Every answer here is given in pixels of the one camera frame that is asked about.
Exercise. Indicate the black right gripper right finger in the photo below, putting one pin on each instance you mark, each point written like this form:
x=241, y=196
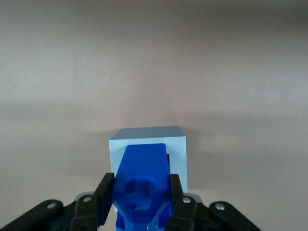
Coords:
x=183, y=207

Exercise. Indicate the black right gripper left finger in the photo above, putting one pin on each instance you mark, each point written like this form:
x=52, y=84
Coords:
x=103, y=197

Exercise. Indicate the blue plastic part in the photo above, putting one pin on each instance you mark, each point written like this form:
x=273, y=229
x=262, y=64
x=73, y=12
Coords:
x=144, y=178

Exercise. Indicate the gray cube base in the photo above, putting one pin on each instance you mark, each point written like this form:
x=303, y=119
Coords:
x=178, y=156

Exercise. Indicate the brown table cover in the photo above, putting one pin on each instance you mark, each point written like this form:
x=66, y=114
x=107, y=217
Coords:
x=154, y=72

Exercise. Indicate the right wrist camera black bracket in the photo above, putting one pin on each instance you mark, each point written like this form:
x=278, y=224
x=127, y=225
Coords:
x=43, y=216

